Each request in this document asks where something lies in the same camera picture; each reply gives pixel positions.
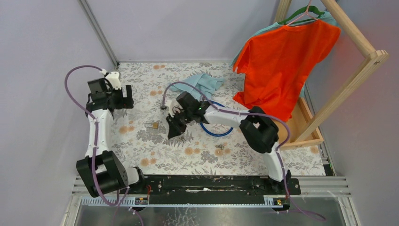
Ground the wooden clothes rack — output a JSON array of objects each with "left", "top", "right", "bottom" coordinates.
[{"left": 280, "top": 0, "right": 389, "bottom": 150}]

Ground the green clothes hanger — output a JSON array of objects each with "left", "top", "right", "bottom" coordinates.
[{"left": 278, "top": 5, "right": 325, "bottom": 25}]

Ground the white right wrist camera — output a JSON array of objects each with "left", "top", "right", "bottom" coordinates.
[{"left": 160, "top": 100, "right": 176, "bottom": 118}]

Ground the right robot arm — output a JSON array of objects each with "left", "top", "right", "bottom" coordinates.
[{"left": 162, "top": 92, "right": 289, "bottom": 194}]

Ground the teal t-shirt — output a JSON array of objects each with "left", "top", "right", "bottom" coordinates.
[{"left": 230, "top": 11, "right": 339, "bottom": 66}]

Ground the aluminium slotted rail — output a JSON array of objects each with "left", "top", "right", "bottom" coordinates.
[{"left": 81, "top": 194, "right": 290, "bottom": 209}]

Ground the pink clothes hanger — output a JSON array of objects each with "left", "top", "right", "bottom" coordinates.
[{"left": 283, "top": 0, "right": 324, "bottom": 25}]

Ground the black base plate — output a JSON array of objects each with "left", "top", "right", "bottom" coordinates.
[{"left": 128, "top": 175, "right": 301, "bottom": 199}]

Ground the brass padlock with key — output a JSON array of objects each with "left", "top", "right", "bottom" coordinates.
[{"left": 144, "top": 122, "right": 159, "bottom": 129}]

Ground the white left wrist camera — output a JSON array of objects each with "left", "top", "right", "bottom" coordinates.
[{"left": 100, "top": 69, "right": 122, "bottom": 90}]

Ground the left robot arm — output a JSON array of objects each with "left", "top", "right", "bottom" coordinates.
[{"left": 76, "top": 75, "right": 146, "bottom": 198}]

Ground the light blue towel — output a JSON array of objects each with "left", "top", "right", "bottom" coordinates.
[{"left": 169, "top": 73, "right": 224, "bottom": 100}]

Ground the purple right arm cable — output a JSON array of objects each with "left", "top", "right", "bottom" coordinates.
[{"left": 162, "top": 81, "right": 327, "bottom": 222}]

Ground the orange t-shirt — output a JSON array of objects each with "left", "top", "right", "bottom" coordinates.
[{"left": 232, "top": 20, "right": 341, "bottom": 121}]

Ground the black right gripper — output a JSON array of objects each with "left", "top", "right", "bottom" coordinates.
[{"left": 166, "top": 109, "right": 193, "bottom": 139}]

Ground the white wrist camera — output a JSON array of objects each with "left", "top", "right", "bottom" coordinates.
[
  {"left": 100, "top": 69, "right": 122, "bottom": 90},
  {"left": 160, "top": 100, "right": 176, "bottom": 118}
]

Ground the blue cable lock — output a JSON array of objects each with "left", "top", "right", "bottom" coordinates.
[{"left": 199, "top": 100, "right": 234, "bottom": 137}]

